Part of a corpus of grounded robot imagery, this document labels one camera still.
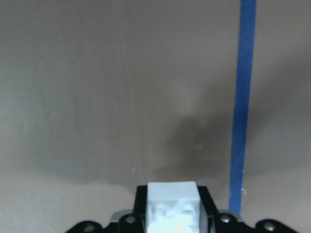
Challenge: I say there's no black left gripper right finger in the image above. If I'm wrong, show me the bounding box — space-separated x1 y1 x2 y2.
197 186 296 233

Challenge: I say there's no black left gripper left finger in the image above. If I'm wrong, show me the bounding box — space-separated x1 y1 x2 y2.
67 185 147 233

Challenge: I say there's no white block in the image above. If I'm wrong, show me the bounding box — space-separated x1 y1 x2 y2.
145 181 208 233

